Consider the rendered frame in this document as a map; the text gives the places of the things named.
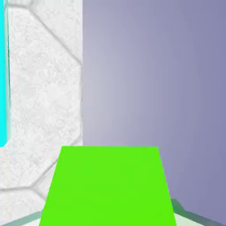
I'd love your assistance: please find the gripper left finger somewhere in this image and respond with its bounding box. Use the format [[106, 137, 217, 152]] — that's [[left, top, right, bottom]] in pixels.
[[1, 211, 42, 226]]

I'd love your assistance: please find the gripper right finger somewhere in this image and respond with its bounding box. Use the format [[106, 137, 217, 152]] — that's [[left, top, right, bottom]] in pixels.
[[170, 198, 226, 226]]

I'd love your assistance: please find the small green cube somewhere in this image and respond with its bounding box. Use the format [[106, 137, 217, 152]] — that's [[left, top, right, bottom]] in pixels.
[[38, 146, 177, 226]]

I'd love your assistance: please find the large cyan box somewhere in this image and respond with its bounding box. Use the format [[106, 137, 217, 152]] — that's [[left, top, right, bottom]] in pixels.
[[0, 0, 11, 148]]

